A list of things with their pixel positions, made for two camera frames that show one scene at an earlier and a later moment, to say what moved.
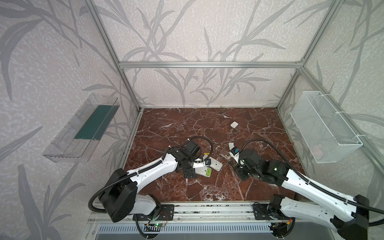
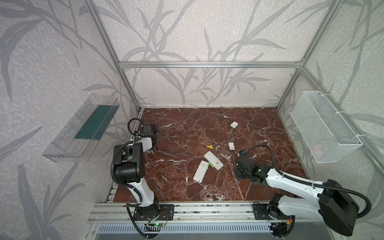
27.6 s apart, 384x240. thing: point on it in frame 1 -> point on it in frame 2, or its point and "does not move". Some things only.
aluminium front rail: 248,213 does not move
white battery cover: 234,124 does not move
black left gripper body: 188,172 -> 154,139
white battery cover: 231,145 does not move
